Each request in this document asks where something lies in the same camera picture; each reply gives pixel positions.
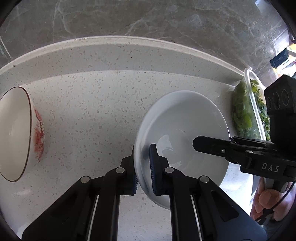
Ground white bowl red flowers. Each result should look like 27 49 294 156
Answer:
1 86 45 182

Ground person's right hand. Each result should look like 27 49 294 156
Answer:
250 177 295 221

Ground clear container of greens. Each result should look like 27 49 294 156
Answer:
231 68 270 141

